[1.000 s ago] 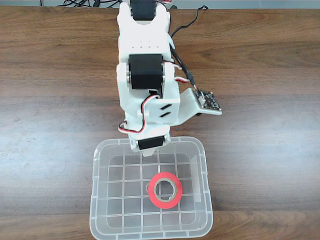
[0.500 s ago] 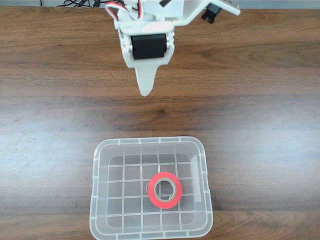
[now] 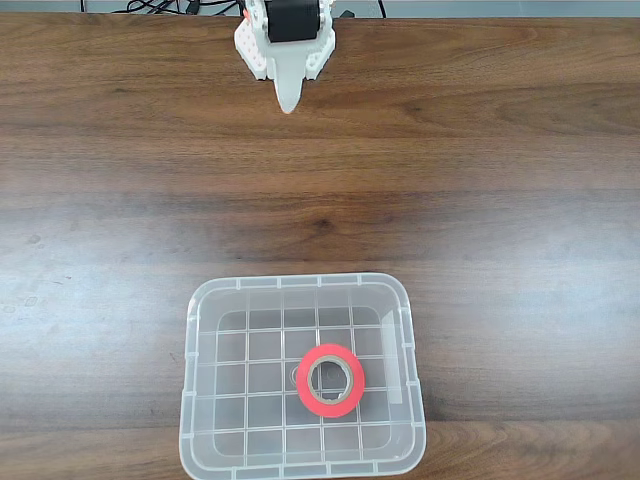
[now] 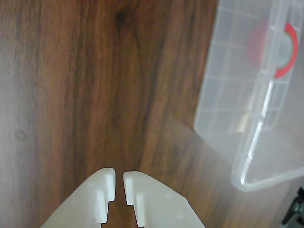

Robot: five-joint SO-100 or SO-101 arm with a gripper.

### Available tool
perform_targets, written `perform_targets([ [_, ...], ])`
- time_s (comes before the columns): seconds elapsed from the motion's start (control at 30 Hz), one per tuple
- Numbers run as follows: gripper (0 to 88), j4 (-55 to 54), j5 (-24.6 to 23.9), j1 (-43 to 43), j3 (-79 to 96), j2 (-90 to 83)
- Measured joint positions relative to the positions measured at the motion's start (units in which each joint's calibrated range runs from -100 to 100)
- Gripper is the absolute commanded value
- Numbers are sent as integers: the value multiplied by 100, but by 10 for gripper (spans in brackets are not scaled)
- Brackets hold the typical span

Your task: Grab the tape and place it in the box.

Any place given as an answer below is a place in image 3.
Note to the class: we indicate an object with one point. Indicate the red tape roll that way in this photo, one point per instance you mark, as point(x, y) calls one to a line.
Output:
point(305, 395)

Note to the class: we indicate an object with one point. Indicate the clear plastic storage box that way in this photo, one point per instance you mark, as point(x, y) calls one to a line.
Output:
point(230, 380)

